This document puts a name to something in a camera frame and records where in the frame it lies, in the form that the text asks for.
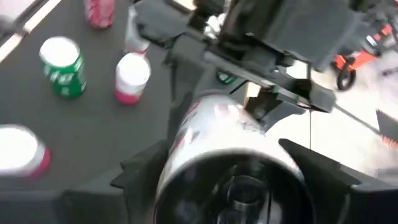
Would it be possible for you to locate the white Celsius can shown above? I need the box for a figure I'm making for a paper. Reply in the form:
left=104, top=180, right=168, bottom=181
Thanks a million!
left=154, top=93, right=317, bottom=224

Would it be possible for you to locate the green Sprite can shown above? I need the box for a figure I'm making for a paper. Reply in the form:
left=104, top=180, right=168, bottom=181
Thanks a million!
left=39, top=35, right=88, bottom=100
left=216, top=70, right=239, bottom=85

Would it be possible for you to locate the silver and pink seltzer can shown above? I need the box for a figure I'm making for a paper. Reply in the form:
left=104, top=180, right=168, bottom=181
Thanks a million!
left=0, top=123, right=52, bottom=180
left=114, top=52, right=152, bottom=106

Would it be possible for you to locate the orange shop vacuum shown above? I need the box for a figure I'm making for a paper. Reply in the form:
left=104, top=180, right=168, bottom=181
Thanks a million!
left=329, top=23, right=396, bottom=91

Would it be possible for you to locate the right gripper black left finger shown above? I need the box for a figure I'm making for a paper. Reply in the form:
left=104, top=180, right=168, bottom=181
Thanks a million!
left=0, top=139, right=169, bottom=224

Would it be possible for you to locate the black table mat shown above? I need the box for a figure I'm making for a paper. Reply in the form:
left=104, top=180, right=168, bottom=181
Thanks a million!
left=0, top=0, right=200, bottom=194

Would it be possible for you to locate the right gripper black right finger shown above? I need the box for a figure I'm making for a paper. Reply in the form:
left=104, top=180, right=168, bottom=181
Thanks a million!
left=278, top=138, right=398, bottom=224

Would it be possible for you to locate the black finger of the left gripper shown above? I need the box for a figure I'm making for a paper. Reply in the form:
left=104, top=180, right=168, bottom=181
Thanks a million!
left=167, top=58, right=203, bottom=141
left=245, top=93, right=307, bottom=131

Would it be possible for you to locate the red cola can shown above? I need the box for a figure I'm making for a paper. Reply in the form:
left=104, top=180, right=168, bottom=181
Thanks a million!
left=83, top=0, right=116, bottom=30

